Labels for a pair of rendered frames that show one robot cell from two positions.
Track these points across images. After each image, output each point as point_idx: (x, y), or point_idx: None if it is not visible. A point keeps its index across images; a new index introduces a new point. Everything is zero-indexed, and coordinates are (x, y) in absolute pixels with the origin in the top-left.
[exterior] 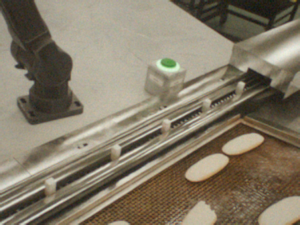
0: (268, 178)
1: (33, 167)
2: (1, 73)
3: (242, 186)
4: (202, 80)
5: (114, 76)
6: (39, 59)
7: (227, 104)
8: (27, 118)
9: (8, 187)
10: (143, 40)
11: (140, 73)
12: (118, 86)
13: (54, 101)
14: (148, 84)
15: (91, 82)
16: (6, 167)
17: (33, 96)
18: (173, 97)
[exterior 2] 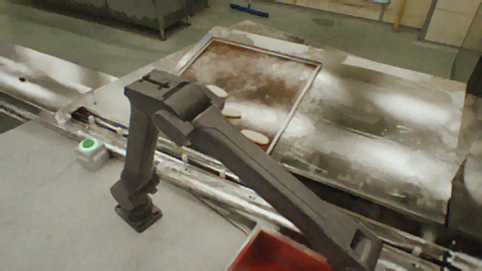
0: None
1: (214, 183)
2: (97, 264)
3: None
4: (88, 135)
5: (78, 192)
6: (155, 171)
7: (112, 124)
8: (159, 215)
9: (232, 185)
10: (2, 190)
11: (71, 178)
12: (94, 185)
13: (149, 196)
14: (96, 165)
15: (94, 202)
16: (219, 192)
17: (147, 208)
18: (118, 145)
